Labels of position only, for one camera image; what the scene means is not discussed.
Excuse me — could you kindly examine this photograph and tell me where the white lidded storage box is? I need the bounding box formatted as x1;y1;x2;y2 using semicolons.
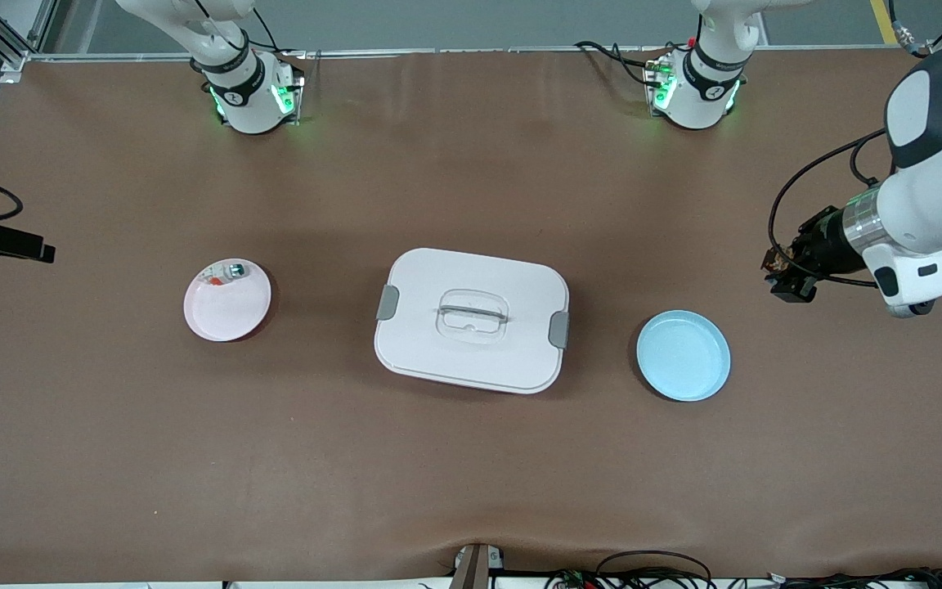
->
374;247;571;395

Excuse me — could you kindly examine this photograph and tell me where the light blue round plate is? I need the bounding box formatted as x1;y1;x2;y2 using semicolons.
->
635;309;732;402

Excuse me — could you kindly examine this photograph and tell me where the pale pink round plate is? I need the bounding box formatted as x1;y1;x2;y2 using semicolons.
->
183;258;273;343

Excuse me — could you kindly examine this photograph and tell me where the brown table cover mat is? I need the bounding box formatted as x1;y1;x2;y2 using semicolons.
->
0;47;942;583

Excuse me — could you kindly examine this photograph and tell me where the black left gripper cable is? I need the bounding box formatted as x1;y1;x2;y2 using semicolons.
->
768;127;897;289

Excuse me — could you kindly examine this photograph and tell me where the green white push button switch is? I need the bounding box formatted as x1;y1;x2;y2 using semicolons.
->
201;261;248;288

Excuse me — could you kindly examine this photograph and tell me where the black arm base cable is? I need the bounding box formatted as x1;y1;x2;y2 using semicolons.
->
573;39;662;87

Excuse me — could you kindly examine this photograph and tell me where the black looped cable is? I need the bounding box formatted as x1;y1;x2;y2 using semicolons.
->
594;550;715;589

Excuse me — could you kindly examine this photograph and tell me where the tangled wire bundle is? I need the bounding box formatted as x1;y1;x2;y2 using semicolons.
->
545;566;942;589

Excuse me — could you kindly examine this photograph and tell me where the brown mount post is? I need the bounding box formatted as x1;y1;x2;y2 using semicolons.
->
451;542;506;589

